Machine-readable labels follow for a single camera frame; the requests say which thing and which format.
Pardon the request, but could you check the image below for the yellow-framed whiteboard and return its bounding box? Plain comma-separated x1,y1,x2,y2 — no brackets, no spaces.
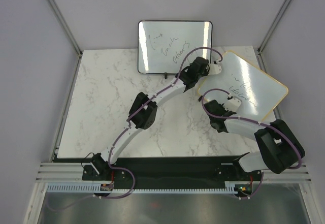
198,51,288,121

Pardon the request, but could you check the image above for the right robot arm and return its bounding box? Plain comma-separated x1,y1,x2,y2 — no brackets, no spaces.
202,100,305,180

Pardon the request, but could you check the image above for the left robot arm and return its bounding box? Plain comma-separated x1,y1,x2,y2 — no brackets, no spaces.
90,57,209,180

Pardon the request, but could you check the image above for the black-framed whiteboard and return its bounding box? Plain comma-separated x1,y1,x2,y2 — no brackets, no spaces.
138,20,213,74

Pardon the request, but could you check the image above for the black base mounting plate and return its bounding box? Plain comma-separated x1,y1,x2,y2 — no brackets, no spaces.
53,156,293,184

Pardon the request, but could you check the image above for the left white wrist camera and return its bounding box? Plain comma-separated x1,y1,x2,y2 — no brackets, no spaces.
208,63,222,75

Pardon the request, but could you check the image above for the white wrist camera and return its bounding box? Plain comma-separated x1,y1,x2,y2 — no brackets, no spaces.
223,96,242,112
208,63,222,75

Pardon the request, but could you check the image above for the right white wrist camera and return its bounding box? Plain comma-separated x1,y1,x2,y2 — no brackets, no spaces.
223,96,242,112

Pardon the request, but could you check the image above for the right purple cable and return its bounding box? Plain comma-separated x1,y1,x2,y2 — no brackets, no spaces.
201,88,304,201

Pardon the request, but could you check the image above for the purple cable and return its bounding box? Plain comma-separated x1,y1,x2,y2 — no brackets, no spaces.
201,88,304,201
47,47,224,212

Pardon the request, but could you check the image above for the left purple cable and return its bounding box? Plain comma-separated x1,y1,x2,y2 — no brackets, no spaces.
47,47,224,212

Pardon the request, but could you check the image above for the white slotted cable duct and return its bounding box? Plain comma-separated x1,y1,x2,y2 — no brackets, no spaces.
46,183,237,194

